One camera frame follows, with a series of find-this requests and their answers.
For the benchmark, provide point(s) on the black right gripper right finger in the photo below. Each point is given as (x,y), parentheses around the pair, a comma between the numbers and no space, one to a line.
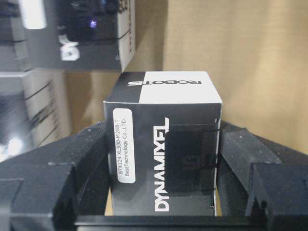
(262,180)

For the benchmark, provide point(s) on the brown cardboard box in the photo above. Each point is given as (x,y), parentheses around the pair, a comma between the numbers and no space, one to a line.
(255,52)

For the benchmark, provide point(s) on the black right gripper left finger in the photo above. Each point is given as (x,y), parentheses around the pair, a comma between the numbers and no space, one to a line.
(47,188)

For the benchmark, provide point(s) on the black Dynamixel box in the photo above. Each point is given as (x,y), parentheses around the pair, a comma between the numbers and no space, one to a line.
(34,110)
(162,130)
(67,34)

